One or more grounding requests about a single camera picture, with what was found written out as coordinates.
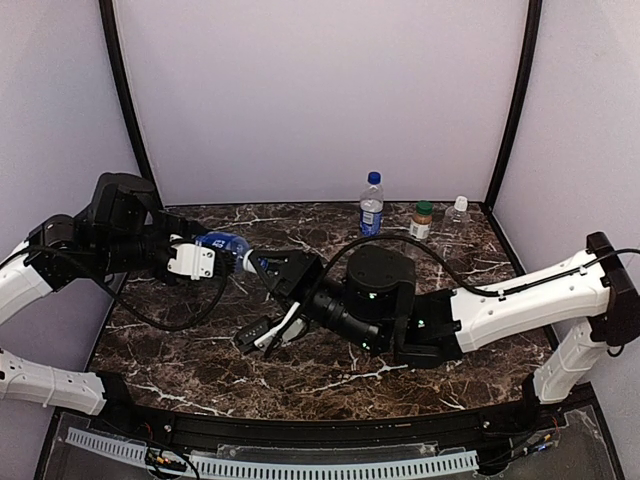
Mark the black corner frame post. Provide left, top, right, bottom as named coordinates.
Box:
left=484, top=0, right=543, bottom=214
left=98, top=0, right=163, bottom=207

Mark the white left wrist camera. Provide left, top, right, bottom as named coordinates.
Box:
left=167, top=243, right=216, bottom=280

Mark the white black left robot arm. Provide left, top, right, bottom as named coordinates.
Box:
left=1, top=173, right=267, bottom=416

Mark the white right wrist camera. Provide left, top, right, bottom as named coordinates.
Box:
left=233, top=302, right=308, bottom=354

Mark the black right corner frame post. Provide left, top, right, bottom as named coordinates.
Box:
left=484, top=0, right=543, bottom=214

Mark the white slotted cable duct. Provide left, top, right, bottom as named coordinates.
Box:
left=65, top=427, right=479, bottom=479

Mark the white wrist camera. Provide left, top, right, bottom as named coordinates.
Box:
left=167, top=243, right=216, bottom=280
left=233, top=302, right=308, bottom=354

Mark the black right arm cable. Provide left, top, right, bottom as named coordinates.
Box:
left=319, top=234, right=621, bottom=301

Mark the blue cap water bottle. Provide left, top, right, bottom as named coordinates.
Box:
left=359, top=171, right=384, bottom=237

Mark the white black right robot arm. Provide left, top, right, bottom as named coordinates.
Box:
left=243, top=232, right=639, bottom=405

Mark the blue label Pocari bottle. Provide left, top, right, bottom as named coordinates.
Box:
left=195, top=231, right=256, bottom=274

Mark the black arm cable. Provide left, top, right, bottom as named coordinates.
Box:
left=99, top=269, right=229, bottom=332
left=319, top=234, right=621, bottom=301

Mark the black front frame rail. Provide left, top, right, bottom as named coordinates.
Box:
left=91, top=374, right=565, bottom=452

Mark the clear plastic bottle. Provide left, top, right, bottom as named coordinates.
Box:
left=442, top=195, right=470, bottom=243

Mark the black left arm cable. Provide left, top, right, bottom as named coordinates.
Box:
left=99, top=269, right=229, bottom=332

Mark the green lid brown jar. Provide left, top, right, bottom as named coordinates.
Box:
left=409, top=200, right=433, bottom=240

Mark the black left corner frame post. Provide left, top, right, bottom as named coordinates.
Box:
left=98, top=0, right=163, bottom=207

